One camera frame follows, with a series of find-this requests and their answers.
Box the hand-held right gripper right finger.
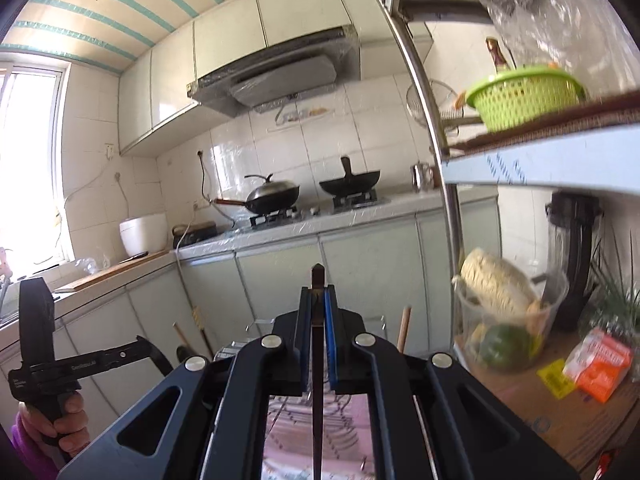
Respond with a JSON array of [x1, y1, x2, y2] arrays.
[[324, 284, 582, 480]]

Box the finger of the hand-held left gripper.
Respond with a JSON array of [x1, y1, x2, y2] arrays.
[[75, 336, 174, 378]]

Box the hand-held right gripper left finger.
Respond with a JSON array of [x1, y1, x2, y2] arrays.
[[57, 286, 314, 480]]

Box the dark brown wooden chopstick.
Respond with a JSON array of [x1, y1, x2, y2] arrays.
[[309, 262, 327, 480]]

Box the person's left hand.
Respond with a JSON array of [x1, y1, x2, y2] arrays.
[[16, 392, 92, 460]]

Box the wooden rolling pin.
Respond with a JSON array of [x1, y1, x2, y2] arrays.
[[397, 307, 412, 354]]

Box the pale green base cabinets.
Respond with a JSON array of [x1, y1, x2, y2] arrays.
[[47, 195, 502, 413]]

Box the wooden cutting board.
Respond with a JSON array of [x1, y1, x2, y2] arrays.
[[53, 250, 172, 294]]

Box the white rice cooker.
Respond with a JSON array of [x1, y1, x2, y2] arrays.
[[119, 212, 169, 257]]

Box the black countertop appliance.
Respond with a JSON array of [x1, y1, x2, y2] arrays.
[[172, 221, 219, 250]]

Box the gas stove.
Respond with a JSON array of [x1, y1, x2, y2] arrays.
[[247, 190, 392, 229]]

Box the black wok with lid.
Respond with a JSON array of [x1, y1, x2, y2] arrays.
[[210, 173, 301, 215]]

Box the kitchen window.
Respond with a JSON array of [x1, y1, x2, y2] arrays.
[[0, 60, 72, 281]]

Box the green pepper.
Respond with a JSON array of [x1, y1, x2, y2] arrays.
[[476, 324, 534, 374]]

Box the dried noodle bundle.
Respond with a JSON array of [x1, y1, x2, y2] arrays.
[[460, 247, 539, 318]]

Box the metal cup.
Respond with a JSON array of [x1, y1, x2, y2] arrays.
[[410, 161, 435, 192]]

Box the clear plastic tub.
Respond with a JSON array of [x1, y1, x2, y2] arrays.
[[452, 255, 571, 375]]

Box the yellow packet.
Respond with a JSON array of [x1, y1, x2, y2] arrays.
[[537, 358, 579, 400]]

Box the black blender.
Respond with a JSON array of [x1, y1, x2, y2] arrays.
[[544, 192, 602, 334]]

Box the orange packet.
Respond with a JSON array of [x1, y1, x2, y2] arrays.
[[562, 327, 634, 405]]

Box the steel range hood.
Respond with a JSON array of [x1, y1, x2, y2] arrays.
[[187, 25, 362, 121]]

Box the metal storage shelf rack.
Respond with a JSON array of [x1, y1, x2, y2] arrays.
[[350, 0, 640, 281]]

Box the green potted plant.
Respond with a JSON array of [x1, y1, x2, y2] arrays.
[[579, 229, 640, 357]]

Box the brown woven shelf mat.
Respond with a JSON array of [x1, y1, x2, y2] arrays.
[[444, 94, 640, 152]]

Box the green plastic basket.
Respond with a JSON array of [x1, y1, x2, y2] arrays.
[[465, 65, 587, 134]]

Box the brown glass bottle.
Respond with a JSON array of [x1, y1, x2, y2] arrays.
[[485, 36, 519, 72]]

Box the clear plastic bag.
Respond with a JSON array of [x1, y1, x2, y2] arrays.
[[470, 0, 603, 103]]

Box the metal wire dish rack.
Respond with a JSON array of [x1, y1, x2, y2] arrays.
[[215, 314, 432, 480]]

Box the yellow handled utensil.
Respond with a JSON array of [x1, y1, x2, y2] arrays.
[[192, 307, 215, 357]]

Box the black power cable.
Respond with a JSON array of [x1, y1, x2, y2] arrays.
[[198, 149, 237, 228]]

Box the clear wall shelf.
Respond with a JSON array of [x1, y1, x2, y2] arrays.
[[266, 104, 337, 134]]

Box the wire mesh strainer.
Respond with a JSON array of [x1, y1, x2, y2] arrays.
[[405, 80, 467, 127]]

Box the white wall cabinets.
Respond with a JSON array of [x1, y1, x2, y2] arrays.
[[117, 0, 437, 158]]

